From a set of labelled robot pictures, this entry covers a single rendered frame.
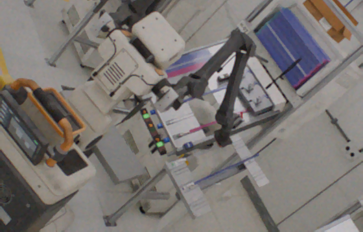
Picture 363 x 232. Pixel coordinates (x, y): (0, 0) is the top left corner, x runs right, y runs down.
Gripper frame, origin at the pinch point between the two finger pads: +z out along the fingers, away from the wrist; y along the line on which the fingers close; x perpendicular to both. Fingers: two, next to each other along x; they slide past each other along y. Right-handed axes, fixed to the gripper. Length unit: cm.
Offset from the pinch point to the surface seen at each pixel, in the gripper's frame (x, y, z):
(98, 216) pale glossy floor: 66, 16, 74
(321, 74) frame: -74, 11, -15
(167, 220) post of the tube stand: 33, -12, 47
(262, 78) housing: -55, 36, 11
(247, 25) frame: -65, 75, 4
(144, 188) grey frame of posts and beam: 37, 12, 48
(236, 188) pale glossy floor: -77, 29, 195
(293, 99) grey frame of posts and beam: -61, 12, 6
